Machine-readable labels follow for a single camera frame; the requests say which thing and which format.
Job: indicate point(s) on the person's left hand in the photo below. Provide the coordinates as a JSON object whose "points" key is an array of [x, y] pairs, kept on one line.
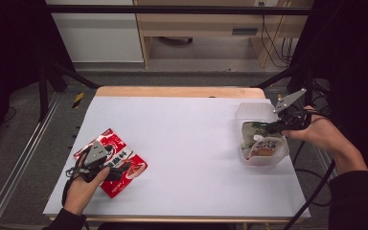
{"points": [[78, 195]]}

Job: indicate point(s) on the light wooden desk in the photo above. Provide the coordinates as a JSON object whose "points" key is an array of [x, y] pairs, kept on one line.
{"points": [[204, 24]]}

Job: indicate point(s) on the person's right hand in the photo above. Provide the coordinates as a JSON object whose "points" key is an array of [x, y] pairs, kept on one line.
{"points": [[322, 134]]}

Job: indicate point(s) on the white table cover sheet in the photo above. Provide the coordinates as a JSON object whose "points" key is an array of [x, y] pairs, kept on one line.
{"points": [[188, 127]]}

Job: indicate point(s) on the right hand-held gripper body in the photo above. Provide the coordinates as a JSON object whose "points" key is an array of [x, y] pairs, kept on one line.
{"points": [[295, 119]]}

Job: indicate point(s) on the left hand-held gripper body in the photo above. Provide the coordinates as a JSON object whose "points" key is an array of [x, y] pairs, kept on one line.
{"points": [[95, 155]]}

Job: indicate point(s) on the white spout sauce pouch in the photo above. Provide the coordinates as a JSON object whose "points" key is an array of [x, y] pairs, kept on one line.
{"points": [[265, 148]]}

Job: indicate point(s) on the clear plastic container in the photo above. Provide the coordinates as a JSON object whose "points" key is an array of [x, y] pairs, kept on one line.
{"points": [[252, 110]]}

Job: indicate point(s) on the yellow black tape marker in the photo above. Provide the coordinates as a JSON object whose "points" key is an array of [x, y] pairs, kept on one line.
{"points": [[78, 99], [280, 96]]}

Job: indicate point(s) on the black horizontal frame bar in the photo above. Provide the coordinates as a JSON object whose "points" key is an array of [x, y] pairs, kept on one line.
{"points": [[172, 9]]}

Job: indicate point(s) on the red seasoning packet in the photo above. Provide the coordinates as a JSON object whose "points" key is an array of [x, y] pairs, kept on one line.
{"points": [[116, 140]]}

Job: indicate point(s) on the black curtain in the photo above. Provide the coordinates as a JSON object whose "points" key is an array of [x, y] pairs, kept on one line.
{"points": [[357, 64], [9, 48]]}

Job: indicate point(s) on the white cabinet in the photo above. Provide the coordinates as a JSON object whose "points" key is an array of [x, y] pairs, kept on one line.
{"points": [[96, 35]]}

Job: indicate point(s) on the beige green-topped seasoning packet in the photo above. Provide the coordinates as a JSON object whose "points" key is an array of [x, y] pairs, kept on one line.
{"points": [[247, 134]]}

